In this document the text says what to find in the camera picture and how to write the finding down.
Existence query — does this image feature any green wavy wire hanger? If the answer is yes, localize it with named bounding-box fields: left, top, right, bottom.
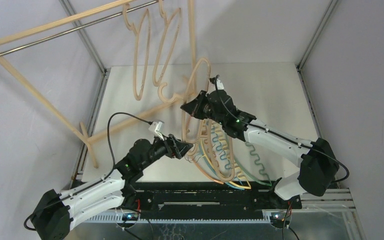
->
left=234, top=142, right=272, bottom=187

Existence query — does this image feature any wooden clothes rack frame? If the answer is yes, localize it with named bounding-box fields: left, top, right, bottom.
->
left=0, top=0, right=197, bottom=169

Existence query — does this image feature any right aluminium frame post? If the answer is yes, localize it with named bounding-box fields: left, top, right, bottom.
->
left=295, top=0, right=342, bottom=137

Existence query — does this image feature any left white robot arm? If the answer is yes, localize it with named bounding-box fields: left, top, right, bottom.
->
left=23, top=134, right=193, bottom=240

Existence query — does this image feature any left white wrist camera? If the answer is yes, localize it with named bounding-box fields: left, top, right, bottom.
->
left=148, top=120, right=165, bottom=140

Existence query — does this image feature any beige plastic hanger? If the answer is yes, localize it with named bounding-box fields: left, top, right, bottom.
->
left=122, top=3, right=151, bottom=101
left=198, top=120, right=236, bottom=186
left=157, top=57, right=212, bottom=157
left=152, top=0, right=183, bottom=87

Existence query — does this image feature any metal hanging rod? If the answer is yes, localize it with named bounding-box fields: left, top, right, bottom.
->
left=0, top=0, right=160, bottom=57

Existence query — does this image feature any left black camera cable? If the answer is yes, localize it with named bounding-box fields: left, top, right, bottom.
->
left=107, top=111, right=153, bottom=173

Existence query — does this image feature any blue wire hanger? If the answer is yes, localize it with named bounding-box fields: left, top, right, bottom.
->
left=191, top=119, right=246, bottom=190

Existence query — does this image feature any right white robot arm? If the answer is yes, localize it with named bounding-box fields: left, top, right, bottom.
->
left=180, top=90, right=339, bottom=208

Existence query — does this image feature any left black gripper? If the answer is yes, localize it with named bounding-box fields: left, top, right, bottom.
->
left=139, top=131, right=192, bottom=170

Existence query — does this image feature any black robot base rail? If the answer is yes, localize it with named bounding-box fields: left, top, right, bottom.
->
left=69, top=180, right=304, bottom=221

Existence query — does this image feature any black camera cable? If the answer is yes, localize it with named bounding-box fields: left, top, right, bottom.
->
left=210, top=75, right=350, bottom=240
left=107, top=111, right=153, bottom=173

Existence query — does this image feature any right black camera cable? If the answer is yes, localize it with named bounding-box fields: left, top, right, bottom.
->
left=210, top=75, right=350, bottom=240

